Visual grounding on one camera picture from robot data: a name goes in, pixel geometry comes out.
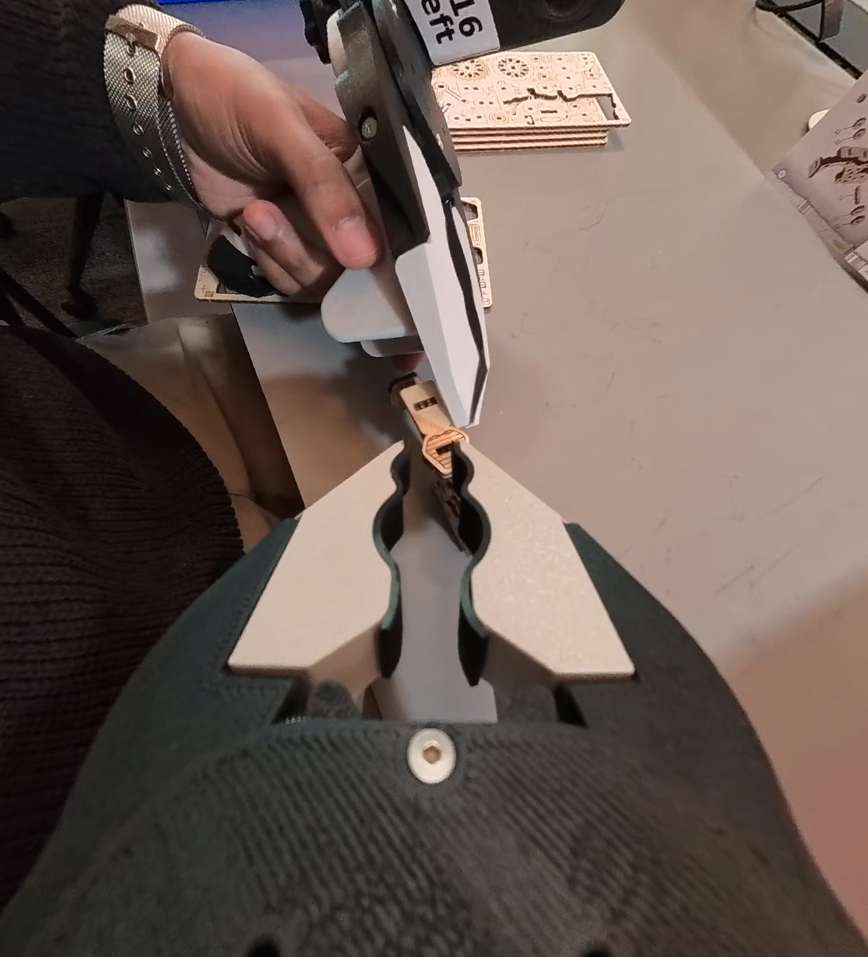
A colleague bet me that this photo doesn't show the stack of wooden sheets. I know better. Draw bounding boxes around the stack of wooden sheets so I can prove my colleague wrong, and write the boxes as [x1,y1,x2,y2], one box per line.
[430,51,631,154]

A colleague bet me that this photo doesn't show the grey mesh watch band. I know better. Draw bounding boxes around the grey mesh watch band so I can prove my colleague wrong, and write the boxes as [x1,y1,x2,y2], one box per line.
[103,3,208,212]

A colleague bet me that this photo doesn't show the wooden puzzle sheet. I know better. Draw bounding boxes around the wooden puzzle sheet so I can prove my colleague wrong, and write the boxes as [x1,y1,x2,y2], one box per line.
[193,196,496,310]

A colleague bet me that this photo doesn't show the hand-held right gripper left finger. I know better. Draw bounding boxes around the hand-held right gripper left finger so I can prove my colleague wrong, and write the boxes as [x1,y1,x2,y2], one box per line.
[228,440,413,685]

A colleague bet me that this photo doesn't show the person's left forearm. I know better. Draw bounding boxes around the person's left forearm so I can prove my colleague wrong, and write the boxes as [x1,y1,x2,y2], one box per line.
[0,0,181,204]

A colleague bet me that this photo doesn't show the person's left hand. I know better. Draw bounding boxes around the person's left hand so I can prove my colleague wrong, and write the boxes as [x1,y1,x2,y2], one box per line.
[161,33,384,298]

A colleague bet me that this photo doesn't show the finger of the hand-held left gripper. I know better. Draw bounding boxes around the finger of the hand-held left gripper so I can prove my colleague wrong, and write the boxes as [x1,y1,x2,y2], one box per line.
[449,196,492,429]
[395,126,481,429]

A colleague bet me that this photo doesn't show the wooden model part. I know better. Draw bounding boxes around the wooden model part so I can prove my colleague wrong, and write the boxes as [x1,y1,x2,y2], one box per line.
[391,377,480,558]

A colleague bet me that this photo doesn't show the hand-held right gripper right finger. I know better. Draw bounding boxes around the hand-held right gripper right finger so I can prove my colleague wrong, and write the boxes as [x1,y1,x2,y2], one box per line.
[452,441,637,687]

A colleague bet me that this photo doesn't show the grey desk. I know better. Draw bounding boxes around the grey desk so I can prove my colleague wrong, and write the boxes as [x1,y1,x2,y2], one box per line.
[124,0,868,957]

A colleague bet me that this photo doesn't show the assembly instruction booklet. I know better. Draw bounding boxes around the assembly instruction booklet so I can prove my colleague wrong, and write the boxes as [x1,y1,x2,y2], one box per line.
[769,67,868,331]

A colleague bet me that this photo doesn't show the black chair legs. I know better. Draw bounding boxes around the black chair legs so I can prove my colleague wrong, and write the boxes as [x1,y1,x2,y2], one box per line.
[0,190,110,324]

